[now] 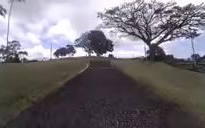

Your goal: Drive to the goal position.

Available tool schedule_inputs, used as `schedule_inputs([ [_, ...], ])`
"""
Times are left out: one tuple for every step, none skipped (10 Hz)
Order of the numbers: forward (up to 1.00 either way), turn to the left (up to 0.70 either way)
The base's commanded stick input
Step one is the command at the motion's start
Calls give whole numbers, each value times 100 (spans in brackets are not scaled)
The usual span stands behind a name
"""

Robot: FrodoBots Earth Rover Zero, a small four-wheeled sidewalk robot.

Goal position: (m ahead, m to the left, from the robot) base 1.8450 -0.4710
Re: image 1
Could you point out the clump of dark trees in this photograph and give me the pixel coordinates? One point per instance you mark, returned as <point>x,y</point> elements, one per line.
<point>65,51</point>

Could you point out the mown grass slope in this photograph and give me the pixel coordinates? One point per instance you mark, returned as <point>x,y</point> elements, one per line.
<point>176,83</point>

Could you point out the dense round dark tree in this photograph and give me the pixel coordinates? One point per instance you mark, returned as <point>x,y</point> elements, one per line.
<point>96,42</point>

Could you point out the bushy low tree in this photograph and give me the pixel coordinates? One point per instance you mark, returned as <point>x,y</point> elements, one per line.
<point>11,51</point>

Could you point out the wide spreading sparse tree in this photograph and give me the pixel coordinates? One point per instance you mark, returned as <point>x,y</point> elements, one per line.
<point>151,40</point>

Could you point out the mown grass field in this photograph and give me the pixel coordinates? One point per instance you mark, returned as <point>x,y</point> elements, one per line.
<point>26,78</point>

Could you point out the white kerb strip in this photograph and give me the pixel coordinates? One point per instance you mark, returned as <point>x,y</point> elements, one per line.
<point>84,68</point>

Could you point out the dark asphalt path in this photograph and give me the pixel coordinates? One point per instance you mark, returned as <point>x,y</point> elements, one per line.
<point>101,100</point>

